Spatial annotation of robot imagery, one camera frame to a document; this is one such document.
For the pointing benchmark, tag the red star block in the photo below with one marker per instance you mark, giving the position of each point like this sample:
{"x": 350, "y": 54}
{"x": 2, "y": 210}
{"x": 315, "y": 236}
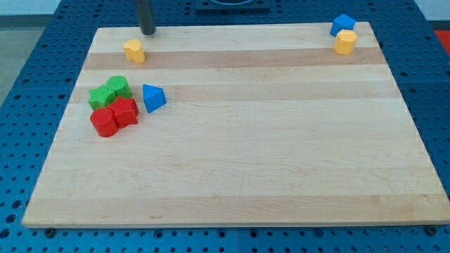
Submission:
{"x": 125, "y": 111}

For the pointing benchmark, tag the yellow heart block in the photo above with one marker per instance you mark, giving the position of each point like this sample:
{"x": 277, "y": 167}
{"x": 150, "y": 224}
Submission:
{"x": 134, "y": 51}

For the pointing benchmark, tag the blue cube block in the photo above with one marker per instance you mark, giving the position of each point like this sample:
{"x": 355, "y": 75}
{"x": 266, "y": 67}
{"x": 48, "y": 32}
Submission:
{"x": 342, "y": 22}

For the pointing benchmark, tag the green cylinder block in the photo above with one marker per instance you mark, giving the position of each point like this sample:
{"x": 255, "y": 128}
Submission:
{"x": 120, "y": 86}

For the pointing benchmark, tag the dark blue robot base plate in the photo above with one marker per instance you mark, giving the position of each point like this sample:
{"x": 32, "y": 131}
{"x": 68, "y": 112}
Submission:
{"x": 232, "y": 5}

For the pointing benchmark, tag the yellow hexagon block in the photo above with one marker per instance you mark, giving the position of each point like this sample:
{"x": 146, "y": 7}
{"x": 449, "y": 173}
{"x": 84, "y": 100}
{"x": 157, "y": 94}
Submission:
{"x": 345, "y": 41}

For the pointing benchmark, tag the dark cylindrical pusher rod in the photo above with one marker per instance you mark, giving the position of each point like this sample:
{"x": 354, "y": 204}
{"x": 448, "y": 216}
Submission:
{"x": 144, "y": 12}

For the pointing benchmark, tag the green star block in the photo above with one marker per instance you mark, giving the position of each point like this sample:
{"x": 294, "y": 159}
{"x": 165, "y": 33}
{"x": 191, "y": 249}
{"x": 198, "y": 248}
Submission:
{"x": 101, "y": 97}

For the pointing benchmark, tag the red cylinder block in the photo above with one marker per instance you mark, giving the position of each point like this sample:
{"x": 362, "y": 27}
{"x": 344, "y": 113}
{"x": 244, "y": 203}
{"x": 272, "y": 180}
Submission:
{"x": 104, "y": 122}

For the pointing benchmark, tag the wooden board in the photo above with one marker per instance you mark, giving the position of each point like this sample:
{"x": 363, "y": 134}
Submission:
{"x": 264, "y": 125}

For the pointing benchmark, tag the blue triangle block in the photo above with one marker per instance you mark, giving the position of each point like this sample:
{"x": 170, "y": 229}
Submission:
{"x": 153, "y": 97}

